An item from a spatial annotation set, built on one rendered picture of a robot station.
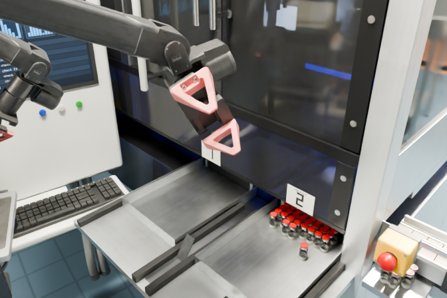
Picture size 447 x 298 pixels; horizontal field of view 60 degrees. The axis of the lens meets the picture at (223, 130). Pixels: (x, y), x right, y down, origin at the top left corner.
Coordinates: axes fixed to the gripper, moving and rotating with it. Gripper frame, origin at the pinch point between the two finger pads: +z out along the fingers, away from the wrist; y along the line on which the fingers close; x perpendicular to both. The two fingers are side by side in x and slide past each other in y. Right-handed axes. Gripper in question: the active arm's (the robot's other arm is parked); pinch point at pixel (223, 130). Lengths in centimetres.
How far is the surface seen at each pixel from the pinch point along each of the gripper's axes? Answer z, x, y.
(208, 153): -47, 3, 47
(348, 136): -7.4, -24.4, 29.2
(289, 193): -17, -9, 48
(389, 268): 12, -15, 50
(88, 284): -95, 91, 123
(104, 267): -82, 72, 105
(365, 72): -8.1, -31.6, 16.2
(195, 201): -40, 14, 55
